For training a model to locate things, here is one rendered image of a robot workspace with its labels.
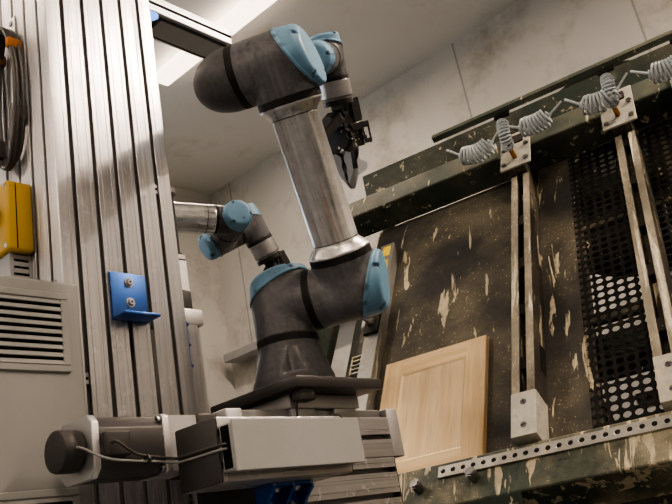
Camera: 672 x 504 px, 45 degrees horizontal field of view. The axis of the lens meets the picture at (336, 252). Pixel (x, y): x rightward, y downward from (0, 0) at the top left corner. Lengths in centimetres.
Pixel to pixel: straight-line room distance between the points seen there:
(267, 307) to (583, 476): 75
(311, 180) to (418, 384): 94
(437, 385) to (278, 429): 106
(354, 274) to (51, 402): 54
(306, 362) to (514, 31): 442
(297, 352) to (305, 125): 40
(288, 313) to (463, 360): 83
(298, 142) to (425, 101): 449
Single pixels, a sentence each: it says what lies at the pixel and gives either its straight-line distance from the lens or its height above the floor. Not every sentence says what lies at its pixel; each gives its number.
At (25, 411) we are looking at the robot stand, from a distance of 127.
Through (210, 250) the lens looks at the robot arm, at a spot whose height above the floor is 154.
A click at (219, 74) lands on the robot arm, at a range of 145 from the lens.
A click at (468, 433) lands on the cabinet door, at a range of 204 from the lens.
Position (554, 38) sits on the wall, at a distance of 549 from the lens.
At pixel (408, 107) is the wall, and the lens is 598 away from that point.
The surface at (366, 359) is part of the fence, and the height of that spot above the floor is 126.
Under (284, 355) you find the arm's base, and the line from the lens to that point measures 145.
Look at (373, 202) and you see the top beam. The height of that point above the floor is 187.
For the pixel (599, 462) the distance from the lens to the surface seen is 180.
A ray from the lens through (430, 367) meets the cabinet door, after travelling 225.
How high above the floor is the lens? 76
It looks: 20 degrees up
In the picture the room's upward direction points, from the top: 11 degrees counter-clockwise
